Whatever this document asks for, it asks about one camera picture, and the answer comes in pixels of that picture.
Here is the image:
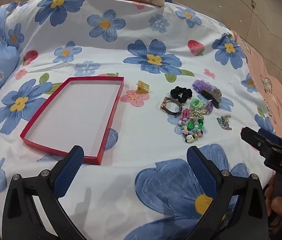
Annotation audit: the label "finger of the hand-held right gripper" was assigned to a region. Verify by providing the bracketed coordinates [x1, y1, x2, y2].
[240, 127, 282, 157]
[258, 128, 282, 150]

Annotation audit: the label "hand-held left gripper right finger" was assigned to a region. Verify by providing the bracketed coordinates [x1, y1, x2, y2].
[181, 145, 269, 240]

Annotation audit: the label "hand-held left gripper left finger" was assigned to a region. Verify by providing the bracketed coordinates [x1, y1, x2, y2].
[2, 145, 91, 240]

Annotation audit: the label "silver chain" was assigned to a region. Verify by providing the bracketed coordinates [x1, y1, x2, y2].
[217, 115, 232, 131]

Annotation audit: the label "colourful bead bracelet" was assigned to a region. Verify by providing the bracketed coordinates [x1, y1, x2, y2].
[177, 119, 203, 138]

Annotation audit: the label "green braided bracelet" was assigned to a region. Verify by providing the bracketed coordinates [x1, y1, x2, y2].
[185, 119, 206, 144]

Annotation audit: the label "red shallow box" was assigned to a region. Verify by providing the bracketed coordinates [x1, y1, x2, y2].
[20, 76, 125, 166]

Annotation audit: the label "square metal bangle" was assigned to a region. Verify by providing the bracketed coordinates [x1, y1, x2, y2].
[160, 96, 183, 117]

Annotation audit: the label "black scrunchie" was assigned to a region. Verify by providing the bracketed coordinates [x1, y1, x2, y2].
[170, 86, 193, 103]

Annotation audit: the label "yellow hair claw clip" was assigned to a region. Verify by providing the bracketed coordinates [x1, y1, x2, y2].
[135, 80, 150, 94]

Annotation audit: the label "person's right hand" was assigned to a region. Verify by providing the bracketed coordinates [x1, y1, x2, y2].
[264, 174, 282, 216]

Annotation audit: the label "pink printed sheet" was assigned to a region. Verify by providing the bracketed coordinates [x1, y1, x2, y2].
[231, 30, 282, 150]

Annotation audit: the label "black rhinestone hair clip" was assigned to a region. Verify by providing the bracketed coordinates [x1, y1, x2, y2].
[201, 86, 223, 109]

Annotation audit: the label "blue floral bed sheet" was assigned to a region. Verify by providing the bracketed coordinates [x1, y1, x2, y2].
[0, 0, 281, 240]

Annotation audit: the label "purple ruffled scrunchie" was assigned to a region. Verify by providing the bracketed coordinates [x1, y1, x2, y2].
[192, 79, 215, 94]

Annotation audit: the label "green hair ties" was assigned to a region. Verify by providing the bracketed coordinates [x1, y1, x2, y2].
[190, 98, 205, 109]

